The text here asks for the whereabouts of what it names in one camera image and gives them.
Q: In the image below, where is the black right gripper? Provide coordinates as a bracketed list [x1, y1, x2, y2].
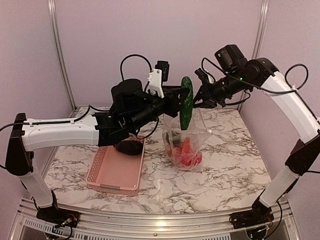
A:
[190, 68, 251, 108]

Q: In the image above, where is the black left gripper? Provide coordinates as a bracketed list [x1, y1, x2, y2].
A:
[128, 85, 190, 132]

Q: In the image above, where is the green toy cucumber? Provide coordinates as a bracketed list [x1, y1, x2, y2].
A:
[179, 76, 194, 131]

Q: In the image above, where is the green toy avocado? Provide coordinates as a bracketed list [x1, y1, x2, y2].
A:
[171, 132, 182, 147]

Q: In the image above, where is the clear zip top bag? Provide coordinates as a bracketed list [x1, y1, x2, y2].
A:
[162, 108, 213, 171]

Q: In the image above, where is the red lychee fruit bunch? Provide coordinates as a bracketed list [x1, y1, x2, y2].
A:
[165, 144, 182, 165]

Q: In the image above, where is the red toy tomato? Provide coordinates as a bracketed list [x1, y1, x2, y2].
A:
[180, 152, 203, 167]

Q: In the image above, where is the dark purple toy eggplant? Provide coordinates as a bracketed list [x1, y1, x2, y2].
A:
[114, 139, 144, 156]

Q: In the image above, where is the pink perforated plastic basket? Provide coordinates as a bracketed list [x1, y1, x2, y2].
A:
[85, 136, 145, 196]

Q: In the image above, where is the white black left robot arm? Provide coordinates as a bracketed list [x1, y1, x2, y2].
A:
[3, 78, 189, 223]

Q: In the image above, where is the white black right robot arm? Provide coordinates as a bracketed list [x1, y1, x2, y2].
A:
[193, 44, 320, 224]

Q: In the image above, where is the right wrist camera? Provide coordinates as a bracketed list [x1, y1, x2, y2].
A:
[194, 68, 215, 85]

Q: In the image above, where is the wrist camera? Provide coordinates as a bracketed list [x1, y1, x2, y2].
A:
[145, 60, 170, 98]
[194, 68, 215, 85]

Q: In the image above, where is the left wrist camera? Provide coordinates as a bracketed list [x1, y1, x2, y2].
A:
[145, 60, 170, 98]

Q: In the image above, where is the right aluminium corner post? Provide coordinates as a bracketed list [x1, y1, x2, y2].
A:
[243, 0, 270, 60]

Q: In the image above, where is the aluminium corner post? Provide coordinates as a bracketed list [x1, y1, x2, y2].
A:
[48, 0, 77, 111]
[243, 0, 270, 60]

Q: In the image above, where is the left aluminium corner post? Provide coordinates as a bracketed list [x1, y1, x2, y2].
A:
[48, 0, 77, 111]

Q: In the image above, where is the aluminium front frame rail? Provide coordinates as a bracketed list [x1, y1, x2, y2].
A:
[9, 197, 301, 240]

